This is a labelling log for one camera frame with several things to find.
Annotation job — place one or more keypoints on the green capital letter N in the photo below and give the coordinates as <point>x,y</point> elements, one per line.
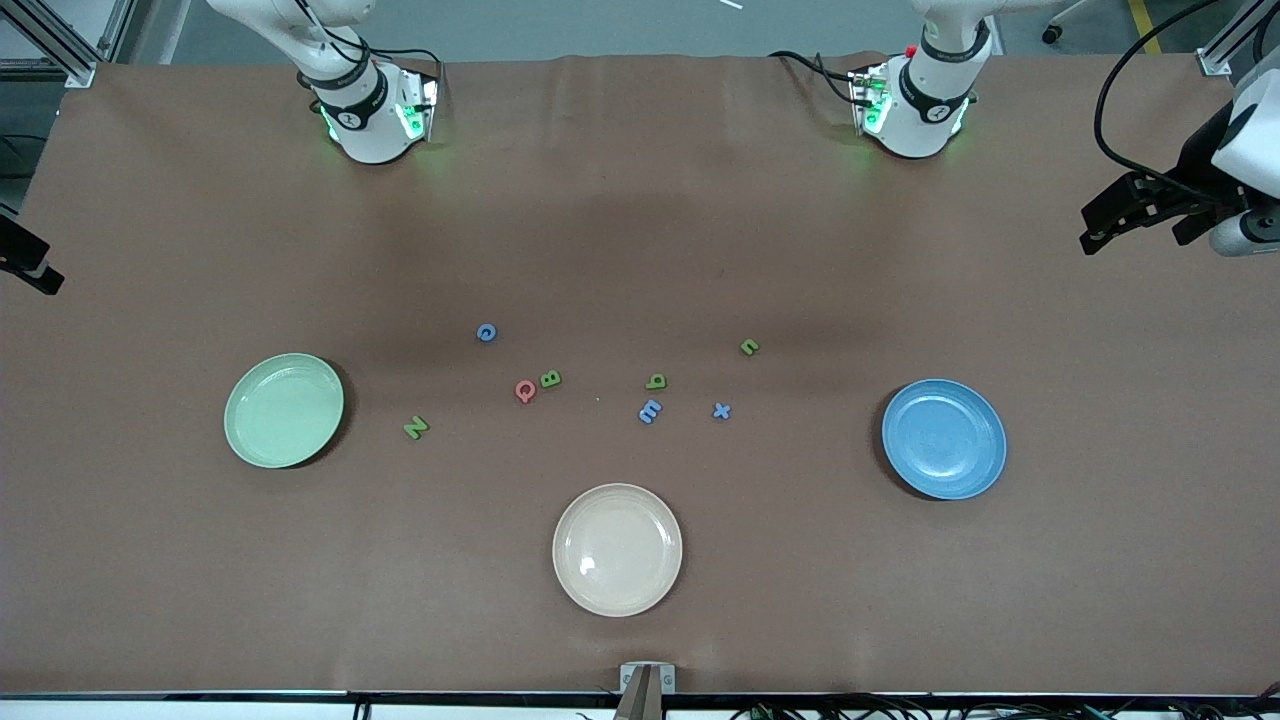
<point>416,428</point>

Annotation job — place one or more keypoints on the blue capital letter G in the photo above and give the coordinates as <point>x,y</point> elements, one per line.
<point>479,334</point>

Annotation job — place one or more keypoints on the brown table cover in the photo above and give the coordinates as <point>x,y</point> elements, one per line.
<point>640,250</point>

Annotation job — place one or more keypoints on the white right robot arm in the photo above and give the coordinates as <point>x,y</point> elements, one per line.
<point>370,130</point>

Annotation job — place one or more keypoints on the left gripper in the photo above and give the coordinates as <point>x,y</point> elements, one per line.
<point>1196,159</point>

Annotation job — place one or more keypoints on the green capital letter B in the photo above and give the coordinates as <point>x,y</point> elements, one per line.
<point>551,379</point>

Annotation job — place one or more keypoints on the black chair caster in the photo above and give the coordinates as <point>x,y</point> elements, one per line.
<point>1050,35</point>

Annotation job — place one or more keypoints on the pink capital letter Q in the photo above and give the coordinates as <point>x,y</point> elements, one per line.
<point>518,390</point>

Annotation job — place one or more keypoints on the blue lowercase letter m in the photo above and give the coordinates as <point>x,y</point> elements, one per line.
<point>650,411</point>

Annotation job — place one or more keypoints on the blue plate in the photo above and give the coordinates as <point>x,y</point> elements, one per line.
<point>945,440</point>

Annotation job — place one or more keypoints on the aluminium frame post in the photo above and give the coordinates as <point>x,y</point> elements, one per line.
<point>75,70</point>
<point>1215,62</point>

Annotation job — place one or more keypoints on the beige plate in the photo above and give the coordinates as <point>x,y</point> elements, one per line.
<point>617,550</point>

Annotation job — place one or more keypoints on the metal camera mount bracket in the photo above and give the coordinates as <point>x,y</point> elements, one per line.
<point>645,690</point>

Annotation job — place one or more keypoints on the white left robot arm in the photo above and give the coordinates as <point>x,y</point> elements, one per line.
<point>925,120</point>

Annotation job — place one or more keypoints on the light green plate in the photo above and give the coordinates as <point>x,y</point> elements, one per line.
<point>285,410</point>

